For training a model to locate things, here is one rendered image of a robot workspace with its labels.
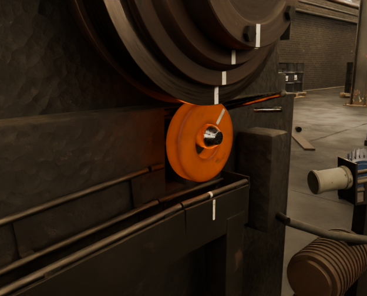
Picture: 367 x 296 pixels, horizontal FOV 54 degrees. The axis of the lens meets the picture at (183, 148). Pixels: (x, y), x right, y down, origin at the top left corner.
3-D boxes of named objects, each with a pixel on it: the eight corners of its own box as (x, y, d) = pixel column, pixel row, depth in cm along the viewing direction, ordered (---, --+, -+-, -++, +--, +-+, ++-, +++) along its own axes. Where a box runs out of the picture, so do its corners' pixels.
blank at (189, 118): (198, 191, 72) (211, 195, 70) (151, 154, 62) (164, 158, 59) (230, 125, 76) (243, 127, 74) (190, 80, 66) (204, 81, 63)
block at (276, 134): (231, 222, 92) (233, 129, 86) (249, 213, 97) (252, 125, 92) (268, 236, 84) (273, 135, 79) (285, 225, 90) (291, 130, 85)
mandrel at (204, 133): (165, 119, 78) (160, 139, 78) (151, 113, 75) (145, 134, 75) (229, 129, 66) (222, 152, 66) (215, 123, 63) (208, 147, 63)
